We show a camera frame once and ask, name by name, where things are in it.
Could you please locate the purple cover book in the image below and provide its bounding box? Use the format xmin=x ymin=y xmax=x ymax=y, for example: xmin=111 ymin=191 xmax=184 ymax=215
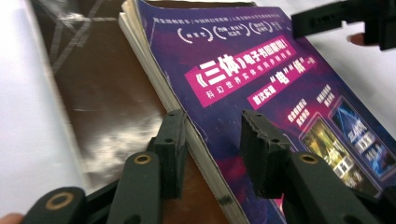
xmin=124 ymin=0 xmax=396 ymax=224
xmin=117 ymin=2 xmax=241 ymax=224

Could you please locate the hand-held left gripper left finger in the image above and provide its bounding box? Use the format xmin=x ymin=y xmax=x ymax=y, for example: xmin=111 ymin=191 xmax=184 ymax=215
xmin=148 ymin=108 xmax=189 ymax=200

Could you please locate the black glossy cover book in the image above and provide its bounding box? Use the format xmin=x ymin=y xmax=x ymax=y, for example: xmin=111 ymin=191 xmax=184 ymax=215
xmin=29 ymin=0 xmax=259 ymax=224

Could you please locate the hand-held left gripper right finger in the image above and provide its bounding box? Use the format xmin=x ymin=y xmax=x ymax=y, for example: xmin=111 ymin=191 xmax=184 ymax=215
xmin=239 ymin=109 xmax=292 ymax=199

